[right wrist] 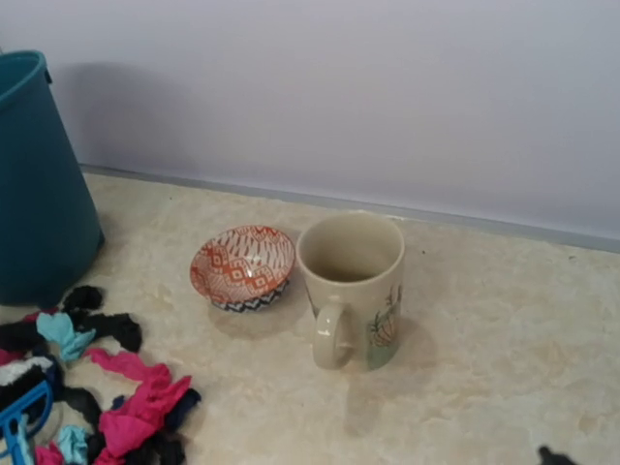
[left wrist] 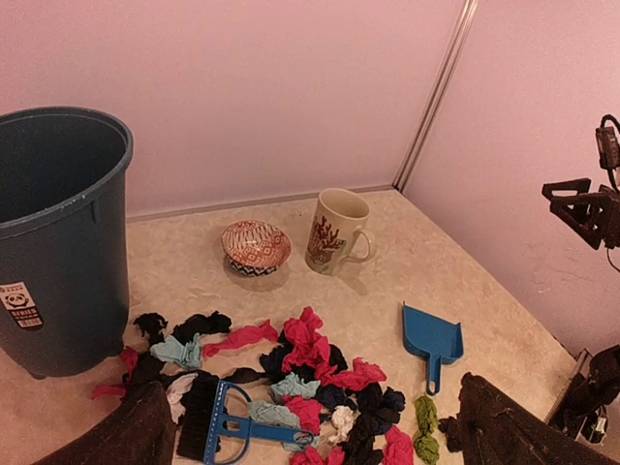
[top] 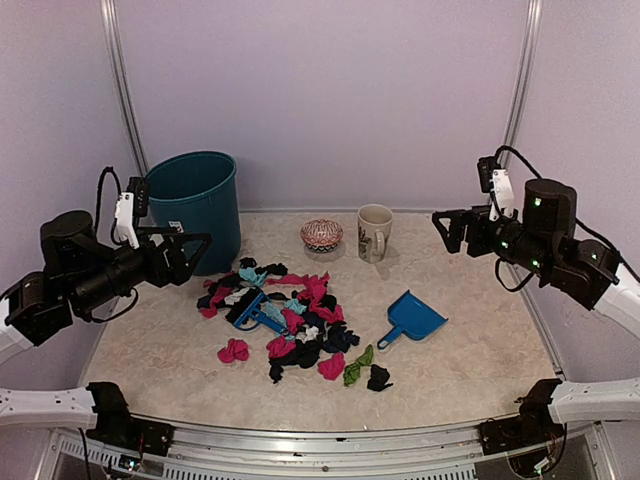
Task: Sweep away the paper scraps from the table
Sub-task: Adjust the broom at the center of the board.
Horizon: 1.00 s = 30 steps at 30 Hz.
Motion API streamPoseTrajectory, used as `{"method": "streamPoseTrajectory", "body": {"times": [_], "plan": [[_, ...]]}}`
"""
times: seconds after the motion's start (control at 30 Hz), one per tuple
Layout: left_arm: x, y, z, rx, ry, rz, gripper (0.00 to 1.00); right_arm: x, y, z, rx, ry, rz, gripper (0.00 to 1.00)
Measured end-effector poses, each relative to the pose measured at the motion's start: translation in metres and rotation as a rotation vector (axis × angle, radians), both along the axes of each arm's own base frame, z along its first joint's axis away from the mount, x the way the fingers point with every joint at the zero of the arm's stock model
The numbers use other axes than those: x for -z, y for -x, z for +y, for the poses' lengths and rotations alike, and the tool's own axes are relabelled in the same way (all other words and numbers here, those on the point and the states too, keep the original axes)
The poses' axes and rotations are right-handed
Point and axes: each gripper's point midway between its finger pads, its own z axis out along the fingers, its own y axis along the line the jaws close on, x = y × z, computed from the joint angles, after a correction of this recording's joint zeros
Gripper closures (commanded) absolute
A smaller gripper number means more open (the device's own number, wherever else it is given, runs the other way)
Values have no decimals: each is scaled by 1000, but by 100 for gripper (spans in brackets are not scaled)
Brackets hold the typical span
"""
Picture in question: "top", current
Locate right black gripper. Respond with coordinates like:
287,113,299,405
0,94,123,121
433,203,556,278

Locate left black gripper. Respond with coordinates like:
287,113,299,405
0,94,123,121
72,226,212,313

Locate blue plastic dustpan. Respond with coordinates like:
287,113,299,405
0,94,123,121
376,290,448,350

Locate blue hand brush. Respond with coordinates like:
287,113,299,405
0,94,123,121
226,288,289,335

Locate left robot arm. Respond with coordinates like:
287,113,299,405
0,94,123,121
1,177,212,445

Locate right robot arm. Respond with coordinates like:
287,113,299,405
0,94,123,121
432,145,639,444

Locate pile of coloured paper scraps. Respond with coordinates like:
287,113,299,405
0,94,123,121
196,257,360,384

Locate teal plastic waste bin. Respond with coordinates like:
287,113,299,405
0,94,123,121
146,151,241,276

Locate cream ceramic mug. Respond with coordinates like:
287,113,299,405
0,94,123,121
357,204,393,264

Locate isolated pink paper scrap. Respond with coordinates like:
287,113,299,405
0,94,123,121
217,338,250,364

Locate patterned red ceramic bowl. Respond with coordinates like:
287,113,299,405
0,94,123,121
300,219,343,253

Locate isolated black paper scrap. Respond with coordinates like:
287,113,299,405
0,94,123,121
367,364,393,392

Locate green paper scrap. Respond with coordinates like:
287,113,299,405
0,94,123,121
343,345,374,387

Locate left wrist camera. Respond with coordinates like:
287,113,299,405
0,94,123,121
112,177,150,249

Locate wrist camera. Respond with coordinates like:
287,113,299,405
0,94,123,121
112,177,150,249
477,156,516,222

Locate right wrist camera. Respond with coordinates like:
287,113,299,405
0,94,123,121
477,156,516,222

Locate right aluminium frame post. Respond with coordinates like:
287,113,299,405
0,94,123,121
503,0,544,147

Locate aluminium frame post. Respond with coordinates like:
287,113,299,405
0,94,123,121
503,0,544,147
100,0,149,176

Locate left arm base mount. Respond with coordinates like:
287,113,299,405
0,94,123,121
86,382,175,457

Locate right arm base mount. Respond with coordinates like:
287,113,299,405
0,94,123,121
477,379,566,455

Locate front aluminium rail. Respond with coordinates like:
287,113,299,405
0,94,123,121
37,417,614,480

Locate left aluminium frame post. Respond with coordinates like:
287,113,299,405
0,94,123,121
100,0,149,176

